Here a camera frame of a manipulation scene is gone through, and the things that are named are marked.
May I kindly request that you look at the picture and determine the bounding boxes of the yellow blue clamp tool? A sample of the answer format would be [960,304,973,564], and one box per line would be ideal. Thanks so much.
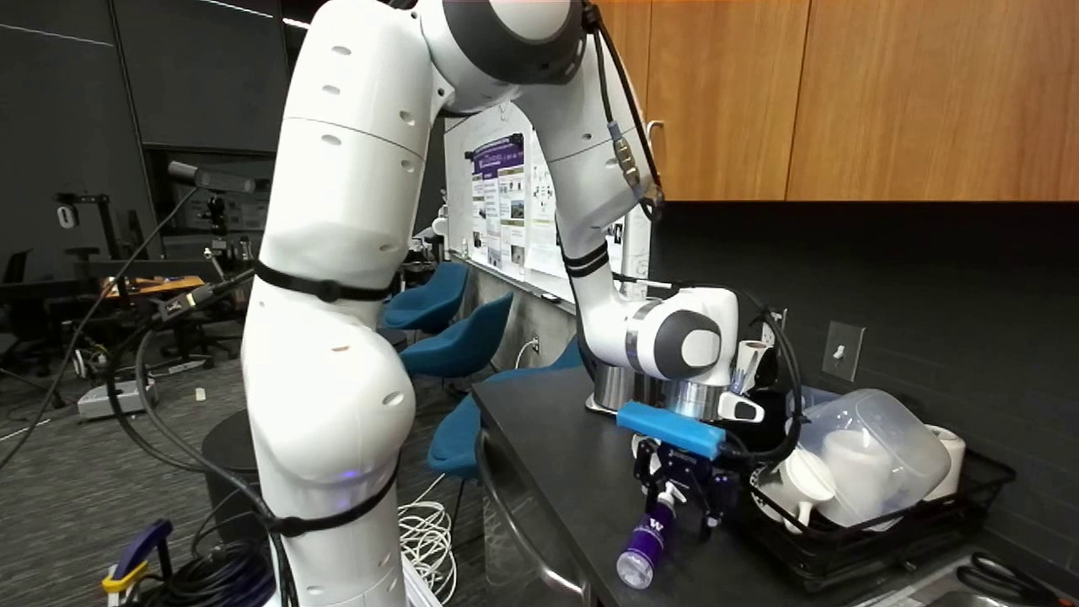
[99,517,177,600]

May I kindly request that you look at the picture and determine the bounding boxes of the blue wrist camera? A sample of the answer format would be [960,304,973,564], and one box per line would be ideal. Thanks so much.
[612,398,728,462]

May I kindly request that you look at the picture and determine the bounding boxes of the cluttered wooden desk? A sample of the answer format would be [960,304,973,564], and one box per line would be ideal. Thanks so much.
[93,271,214,307]

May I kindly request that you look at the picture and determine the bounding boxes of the gray floor box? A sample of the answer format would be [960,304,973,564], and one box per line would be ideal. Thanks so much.
[74,378,159,422]

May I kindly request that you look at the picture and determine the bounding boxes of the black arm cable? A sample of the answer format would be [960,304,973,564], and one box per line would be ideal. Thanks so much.
[575,0,809,469]

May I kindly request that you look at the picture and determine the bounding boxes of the black wire dish rack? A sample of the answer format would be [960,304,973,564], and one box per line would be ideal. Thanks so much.
[724,441,1050,600]

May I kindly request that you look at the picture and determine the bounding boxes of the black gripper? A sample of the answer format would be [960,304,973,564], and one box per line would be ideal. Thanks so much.
[633,416,755,532]

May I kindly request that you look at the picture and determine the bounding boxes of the black cable bundle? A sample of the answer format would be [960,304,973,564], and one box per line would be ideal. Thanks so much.
[155,535,284,607]

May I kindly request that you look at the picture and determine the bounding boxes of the stainless steel electric kettle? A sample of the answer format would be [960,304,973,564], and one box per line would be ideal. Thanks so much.
[580,354,633,422]

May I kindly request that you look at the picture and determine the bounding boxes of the white plastic tumbler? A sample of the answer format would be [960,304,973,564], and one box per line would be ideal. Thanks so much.
[815,427,901,527]

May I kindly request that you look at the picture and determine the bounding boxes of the wooden cabinet door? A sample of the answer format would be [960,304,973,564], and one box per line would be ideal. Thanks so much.
[784,0,1079,206]
[592,0,815,206]

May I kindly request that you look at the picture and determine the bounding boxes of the clear plastic food container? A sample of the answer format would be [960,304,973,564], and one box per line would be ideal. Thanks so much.
[783,383,953,532]

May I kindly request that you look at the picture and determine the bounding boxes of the white funnel shaped cup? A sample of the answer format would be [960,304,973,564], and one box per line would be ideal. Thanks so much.
[748,446,844,532]

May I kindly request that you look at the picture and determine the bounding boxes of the wall light switch plate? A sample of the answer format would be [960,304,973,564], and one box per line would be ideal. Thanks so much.
[818,318,869,387]

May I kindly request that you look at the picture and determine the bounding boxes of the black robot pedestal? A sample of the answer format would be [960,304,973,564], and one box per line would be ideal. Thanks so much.
[200,408,280,542]

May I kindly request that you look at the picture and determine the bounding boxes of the silver cabinet handle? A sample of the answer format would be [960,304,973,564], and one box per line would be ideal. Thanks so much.
[643,115,667,182]

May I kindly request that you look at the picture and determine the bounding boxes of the white cable coil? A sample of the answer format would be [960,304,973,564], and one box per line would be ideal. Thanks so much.
[395,498,464,607]

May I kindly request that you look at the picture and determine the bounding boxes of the research poster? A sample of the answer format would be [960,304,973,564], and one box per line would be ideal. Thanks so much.
[464,133,566,281]

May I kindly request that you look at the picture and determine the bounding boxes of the white round cup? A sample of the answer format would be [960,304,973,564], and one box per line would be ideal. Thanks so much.
[920,422,967,506]

